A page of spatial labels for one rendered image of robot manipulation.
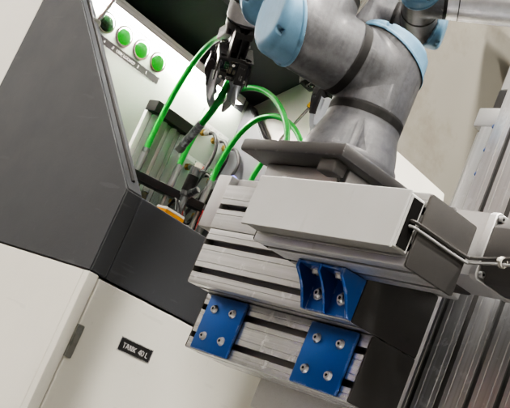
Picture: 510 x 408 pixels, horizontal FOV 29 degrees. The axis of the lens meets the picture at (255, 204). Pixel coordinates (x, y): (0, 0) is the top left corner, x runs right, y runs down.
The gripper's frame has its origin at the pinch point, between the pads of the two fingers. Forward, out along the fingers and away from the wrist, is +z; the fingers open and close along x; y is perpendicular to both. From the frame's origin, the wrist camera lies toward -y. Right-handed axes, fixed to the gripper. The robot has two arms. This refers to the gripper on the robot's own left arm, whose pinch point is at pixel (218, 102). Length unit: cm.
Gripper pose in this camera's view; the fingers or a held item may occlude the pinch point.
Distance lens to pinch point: 207.3
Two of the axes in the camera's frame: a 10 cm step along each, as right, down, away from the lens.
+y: 0.4, 5.7, -8.2
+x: 9.6, 2.1, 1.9
